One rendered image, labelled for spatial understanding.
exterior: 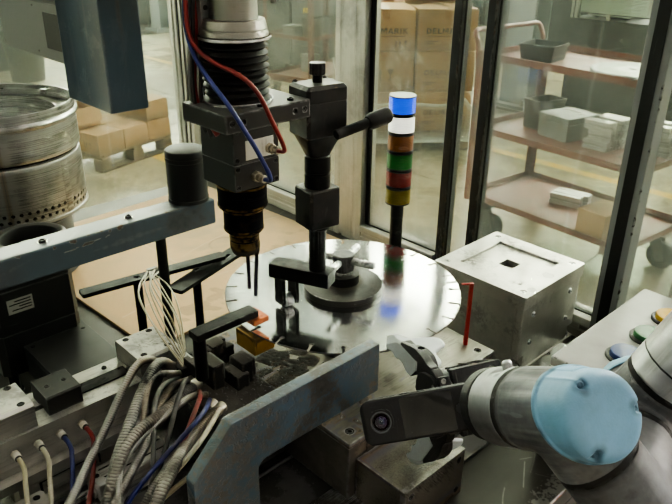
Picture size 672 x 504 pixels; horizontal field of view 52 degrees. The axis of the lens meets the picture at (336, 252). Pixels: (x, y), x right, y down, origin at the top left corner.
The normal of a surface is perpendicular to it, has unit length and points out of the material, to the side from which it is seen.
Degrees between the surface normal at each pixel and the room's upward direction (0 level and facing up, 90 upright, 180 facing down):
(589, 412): 58
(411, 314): 0
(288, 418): 90
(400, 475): 0
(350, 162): 90
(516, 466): 0
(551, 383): 46
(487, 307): 90
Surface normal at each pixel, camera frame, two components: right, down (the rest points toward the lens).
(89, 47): -0.73, 0.29
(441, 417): -0.18, -0.09
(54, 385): 0.01, -0.90
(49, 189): 0.80, 0.26
